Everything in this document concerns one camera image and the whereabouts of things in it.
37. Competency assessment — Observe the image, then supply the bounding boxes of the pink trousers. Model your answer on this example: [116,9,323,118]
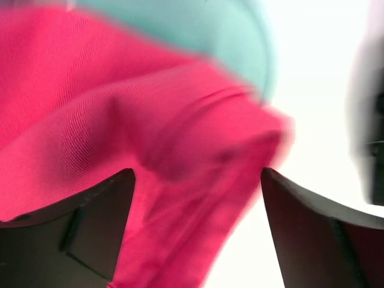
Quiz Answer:
[1,6,286,287]

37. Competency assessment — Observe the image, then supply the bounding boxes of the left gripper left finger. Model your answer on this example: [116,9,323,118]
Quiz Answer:
[1,169,135,288]

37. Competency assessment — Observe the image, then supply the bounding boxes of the teal plastic bin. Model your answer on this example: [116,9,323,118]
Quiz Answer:
[76,0,275,101]

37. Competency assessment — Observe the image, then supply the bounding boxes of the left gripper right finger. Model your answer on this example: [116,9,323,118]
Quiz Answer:
[261,167,383,288]

